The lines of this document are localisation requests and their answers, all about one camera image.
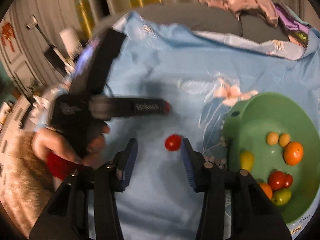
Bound green oval fruit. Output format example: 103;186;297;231
271;188;292;206

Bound yellow-green small fruit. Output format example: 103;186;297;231
239;151;254;172

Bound red cherry tomato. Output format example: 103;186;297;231
164;101;171;114
164;134;182;152

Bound orange-brown round fruit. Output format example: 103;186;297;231
258;183;273;200

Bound fuzzy beige sleeve forearm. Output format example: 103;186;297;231
0;129;83;238

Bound person left hand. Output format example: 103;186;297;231
33;124;110;168

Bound white lamp shade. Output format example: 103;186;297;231
59;27;82;57

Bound black stand with mirror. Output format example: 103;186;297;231
25;15;73;76

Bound red tomato in bowl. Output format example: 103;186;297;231
268;171;285;190
284;174;293;189

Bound grey pleated curtain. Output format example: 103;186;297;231
5;0;305;86

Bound small yellow kumquat left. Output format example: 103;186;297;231
266;132;279;145

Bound small yellow kumquat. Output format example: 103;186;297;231
266;132;279;145
278;133;291;147

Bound green plastic bowl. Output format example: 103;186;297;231
222;92;319;224

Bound orange tangerine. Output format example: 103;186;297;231
284;141;304;166

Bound small yellow kumquat right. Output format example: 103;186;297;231
278;133;291;147

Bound light blue floral cloth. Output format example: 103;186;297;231
32;11;320;240

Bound grey sofa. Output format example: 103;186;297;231
92;2;291;45

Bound pink crumpled garment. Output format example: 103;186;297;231
199;0;279;28

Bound purple folded clothes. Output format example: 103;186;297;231
274;3;312;48

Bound red paper wall ornament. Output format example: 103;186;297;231
1;22;16;53

